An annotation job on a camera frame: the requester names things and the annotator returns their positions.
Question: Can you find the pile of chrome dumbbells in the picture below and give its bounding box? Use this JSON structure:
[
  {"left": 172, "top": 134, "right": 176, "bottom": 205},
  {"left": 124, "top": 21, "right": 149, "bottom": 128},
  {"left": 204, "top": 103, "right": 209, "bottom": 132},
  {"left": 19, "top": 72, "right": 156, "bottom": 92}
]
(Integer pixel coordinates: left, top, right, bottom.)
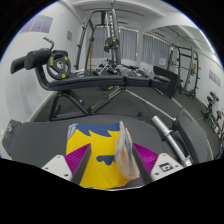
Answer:
[{"left": 76, "top": 59, "right": 156, "bottom": 80}]

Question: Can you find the black cable machine frame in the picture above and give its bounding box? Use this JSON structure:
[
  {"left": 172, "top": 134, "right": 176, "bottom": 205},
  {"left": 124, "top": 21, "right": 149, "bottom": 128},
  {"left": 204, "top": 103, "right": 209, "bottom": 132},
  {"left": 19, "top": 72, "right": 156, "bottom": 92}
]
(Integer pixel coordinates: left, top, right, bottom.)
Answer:
[{"left": 74, "top": 8, "right": 123, "bottom": 73}]

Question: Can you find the chrome barbell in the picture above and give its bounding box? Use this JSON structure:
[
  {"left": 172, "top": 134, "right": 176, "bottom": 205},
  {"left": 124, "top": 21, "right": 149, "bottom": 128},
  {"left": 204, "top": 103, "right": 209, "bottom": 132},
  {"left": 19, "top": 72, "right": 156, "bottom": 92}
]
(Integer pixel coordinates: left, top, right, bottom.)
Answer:
[{"left": 151, "top": 114, "right": 195, "bottom": 167}]

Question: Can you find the dumbbell rack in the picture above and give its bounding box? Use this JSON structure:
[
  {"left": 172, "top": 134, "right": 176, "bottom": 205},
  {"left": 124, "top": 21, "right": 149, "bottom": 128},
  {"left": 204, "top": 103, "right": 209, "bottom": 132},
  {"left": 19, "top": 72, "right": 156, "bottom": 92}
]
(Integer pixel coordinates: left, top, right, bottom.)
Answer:
[{"left": 201, "top": 91, "right": 224, "bottom": 135}]

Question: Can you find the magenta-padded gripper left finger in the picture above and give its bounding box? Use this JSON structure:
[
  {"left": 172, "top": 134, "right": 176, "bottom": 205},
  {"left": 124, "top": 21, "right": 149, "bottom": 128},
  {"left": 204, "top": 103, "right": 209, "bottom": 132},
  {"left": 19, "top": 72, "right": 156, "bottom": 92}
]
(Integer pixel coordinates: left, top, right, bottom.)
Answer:
[{"left": 41, "top": 143, "right": 93, "bottom": 186}]

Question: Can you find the colourful sun print towel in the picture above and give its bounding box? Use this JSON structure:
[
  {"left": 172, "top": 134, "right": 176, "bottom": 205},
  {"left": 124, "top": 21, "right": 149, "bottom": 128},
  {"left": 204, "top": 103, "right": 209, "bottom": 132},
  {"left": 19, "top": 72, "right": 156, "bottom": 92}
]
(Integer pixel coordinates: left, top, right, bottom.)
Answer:
[{"left": 65, "top": 120, "right": 141, "bottom": 191}]

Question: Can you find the black padded flat bench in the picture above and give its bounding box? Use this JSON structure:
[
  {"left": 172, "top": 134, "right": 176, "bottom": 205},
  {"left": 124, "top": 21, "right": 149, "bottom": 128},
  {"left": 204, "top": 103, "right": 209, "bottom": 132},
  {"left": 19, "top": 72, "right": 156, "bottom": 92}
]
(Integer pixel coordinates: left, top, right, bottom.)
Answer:
[{"left": 1, "top": 114, "right": 215, "bottom": 168}]

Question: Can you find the black squat rack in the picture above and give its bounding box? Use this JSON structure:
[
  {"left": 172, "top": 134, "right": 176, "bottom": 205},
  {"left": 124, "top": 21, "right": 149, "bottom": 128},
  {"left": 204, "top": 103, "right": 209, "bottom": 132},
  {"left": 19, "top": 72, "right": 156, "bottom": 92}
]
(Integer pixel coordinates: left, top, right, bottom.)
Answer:
[{"left": 168, "top": 44, "right": 201, "bottom": 100}]

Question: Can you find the black adjustable weight bench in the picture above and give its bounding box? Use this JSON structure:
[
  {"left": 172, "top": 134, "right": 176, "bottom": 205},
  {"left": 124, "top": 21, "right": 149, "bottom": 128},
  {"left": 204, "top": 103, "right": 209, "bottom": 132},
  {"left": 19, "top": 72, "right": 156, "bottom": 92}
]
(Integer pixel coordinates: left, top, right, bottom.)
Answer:
[{"left": 9, "top": 48, "right": 181, "bottom": 122}]

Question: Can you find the grey window curtain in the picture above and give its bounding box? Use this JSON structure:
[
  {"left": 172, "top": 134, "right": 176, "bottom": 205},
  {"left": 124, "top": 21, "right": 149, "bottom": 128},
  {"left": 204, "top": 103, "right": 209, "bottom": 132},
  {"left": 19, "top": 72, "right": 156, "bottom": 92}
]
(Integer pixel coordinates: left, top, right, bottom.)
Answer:
[
  {"left": 141, "top": 33, "right": 171, "bottom": 66},
  {"left": 91, "top": 26, "right": 139, "bottom": 62}
]

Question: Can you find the large black weight plate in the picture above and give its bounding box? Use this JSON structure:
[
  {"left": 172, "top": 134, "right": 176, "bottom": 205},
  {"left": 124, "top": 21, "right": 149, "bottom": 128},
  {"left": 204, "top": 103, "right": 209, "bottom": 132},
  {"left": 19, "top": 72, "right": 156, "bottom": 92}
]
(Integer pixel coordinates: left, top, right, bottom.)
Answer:
[{"left": 45, "top": 49, "right": 72, "bottom": 81}]

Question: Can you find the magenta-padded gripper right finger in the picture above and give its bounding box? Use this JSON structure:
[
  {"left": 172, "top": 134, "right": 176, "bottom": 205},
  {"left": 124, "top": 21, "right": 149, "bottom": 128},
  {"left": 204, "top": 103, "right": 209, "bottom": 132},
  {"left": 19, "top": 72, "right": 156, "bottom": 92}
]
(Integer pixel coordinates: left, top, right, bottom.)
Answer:
[{"left": 131, "top": 143, "right": 186, "bottom": 186}]

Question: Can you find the small black weight plate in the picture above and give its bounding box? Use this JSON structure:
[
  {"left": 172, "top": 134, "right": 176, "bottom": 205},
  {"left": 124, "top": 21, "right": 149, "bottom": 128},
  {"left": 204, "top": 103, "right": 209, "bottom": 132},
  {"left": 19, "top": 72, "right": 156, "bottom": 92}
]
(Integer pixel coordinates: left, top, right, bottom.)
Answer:
[{"left": 103, "top": 36, "right": 121, "bottom": 53}]

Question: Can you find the purple wall poster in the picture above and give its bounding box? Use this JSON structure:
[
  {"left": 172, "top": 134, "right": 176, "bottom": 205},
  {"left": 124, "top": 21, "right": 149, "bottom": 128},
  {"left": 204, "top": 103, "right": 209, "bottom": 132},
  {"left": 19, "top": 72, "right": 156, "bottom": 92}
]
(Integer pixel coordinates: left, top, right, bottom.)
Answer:
[{"left": 19, "top": 14, "right": 54, "bottom": 34}]

